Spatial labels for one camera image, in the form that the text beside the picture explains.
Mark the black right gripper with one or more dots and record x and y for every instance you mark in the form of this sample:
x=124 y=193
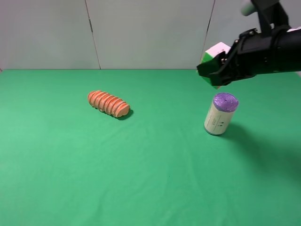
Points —
x=252 y=54

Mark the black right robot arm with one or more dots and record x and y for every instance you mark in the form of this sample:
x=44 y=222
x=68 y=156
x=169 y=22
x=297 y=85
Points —
x=288 y=52

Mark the purple garbage bag roll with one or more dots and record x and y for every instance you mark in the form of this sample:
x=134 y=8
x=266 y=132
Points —
x=220 y=113

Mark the sliced orange bread loaf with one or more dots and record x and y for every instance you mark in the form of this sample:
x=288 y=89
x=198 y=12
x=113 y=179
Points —
x=107 y=103

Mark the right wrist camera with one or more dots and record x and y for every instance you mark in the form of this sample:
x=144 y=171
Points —
x=272 y=16

